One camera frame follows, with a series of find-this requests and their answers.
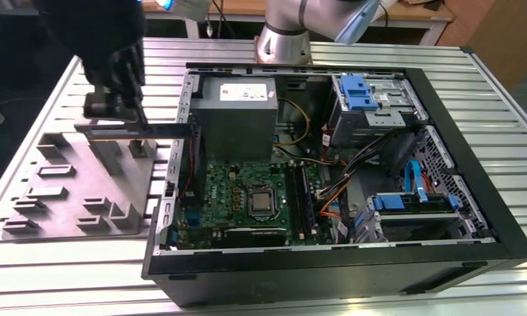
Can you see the blue expansion slot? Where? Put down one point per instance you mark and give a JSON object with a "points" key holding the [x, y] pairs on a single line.
{"points": [[194, 219]]}

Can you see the hard disk in blue carrier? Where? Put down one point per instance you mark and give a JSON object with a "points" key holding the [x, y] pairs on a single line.
{"points": [[389, 202]]}

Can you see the RAM stick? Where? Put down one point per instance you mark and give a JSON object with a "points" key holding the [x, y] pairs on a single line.
{"points": [[167, 131]]}

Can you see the grey power supply unit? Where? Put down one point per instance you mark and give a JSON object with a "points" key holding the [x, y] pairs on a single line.
{"points": [[237, 131]]}

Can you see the brown wooden cabinet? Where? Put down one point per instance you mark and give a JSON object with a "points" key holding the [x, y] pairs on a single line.
{"points": [[501, 33]]}

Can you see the black RAM slot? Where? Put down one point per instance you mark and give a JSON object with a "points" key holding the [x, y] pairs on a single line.
{"points": [[294, 197]]}

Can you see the silver CPU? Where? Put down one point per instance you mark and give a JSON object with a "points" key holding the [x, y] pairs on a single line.
{"points": [[263, 201]]}

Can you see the blue drive carrier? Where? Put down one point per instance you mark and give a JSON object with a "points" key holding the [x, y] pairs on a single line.
{"points": [[355, 98]]}

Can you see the wooden workbench white frame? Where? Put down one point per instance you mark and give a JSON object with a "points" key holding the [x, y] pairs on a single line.
{"points": [[422, 14]]}

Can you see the metal drive cage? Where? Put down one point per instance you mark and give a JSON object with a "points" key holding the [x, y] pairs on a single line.
{"points": [[392, 118]]}

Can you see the green motherboard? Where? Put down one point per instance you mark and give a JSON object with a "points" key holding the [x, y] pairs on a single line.
{"points": [[222, 197]]}

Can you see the grey parts rack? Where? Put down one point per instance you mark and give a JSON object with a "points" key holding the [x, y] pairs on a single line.
{"points": [[92, 184]]}

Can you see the black graphics card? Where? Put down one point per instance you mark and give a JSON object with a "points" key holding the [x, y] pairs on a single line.
{"points": [[255, 237]]}

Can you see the black open PC case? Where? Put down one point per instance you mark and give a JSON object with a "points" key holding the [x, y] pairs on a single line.
{"points": [[290, 279]]}

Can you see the metal disk bay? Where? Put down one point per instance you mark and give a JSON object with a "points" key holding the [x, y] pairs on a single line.
{"points": [[369, 230]]}

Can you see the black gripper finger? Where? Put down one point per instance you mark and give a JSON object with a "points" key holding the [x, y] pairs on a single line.
{"points": [[130, 72]]}

